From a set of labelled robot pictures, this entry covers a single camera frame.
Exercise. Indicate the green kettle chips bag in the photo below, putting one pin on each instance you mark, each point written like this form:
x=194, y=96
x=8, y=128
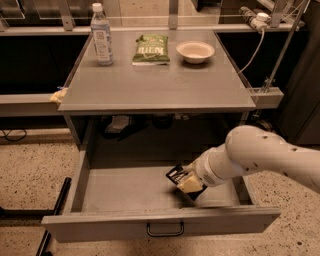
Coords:
x=151, y=49

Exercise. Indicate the white power strip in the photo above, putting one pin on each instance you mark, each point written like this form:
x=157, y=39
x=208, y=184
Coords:
x=257, y=21

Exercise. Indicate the black floor frame bar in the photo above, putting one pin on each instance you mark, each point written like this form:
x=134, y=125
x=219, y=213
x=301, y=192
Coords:
x=29, y=217

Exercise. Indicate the grey open top drawer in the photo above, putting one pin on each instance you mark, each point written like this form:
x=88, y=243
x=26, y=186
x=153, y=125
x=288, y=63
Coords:
x=120, y=187

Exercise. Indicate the yellow sponge on rail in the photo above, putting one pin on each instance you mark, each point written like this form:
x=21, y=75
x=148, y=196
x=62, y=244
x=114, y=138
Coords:
x=59, y=95

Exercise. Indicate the black rxbar chocolate bar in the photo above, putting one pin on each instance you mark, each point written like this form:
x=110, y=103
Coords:
x=173, y=175

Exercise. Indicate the clear plastic water bottle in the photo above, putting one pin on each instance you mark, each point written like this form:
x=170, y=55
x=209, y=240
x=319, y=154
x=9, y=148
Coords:
x=100, y=27

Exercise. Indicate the grey right rail bracket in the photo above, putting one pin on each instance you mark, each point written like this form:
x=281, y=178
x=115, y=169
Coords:
x=266, y=100

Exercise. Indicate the black items under counter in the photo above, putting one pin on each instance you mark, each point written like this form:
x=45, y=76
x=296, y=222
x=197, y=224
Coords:
x=121, y=126

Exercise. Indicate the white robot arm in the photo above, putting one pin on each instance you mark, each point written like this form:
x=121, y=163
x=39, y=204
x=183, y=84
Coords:
x=248, y=150

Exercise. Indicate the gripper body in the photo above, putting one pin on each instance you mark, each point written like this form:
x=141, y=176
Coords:
x=204, y=171

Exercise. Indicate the metal stand pole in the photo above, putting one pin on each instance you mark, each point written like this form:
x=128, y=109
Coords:
x=269, y=80

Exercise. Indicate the grey cabinet counter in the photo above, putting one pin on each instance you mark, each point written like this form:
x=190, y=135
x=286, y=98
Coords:
x=178, y=87

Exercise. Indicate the white paper bowl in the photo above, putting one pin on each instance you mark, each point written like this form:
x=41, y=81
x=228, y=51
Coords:
x=195, y=52

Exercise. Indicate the grey metal side rail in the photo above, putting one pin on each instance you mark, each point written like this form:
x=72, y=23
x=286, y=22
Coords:
x=27, y=105

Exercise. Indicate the black drawer handle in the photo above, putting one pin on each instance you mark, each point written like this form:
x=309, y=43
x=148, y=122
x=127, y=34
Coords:
x=165, y=230

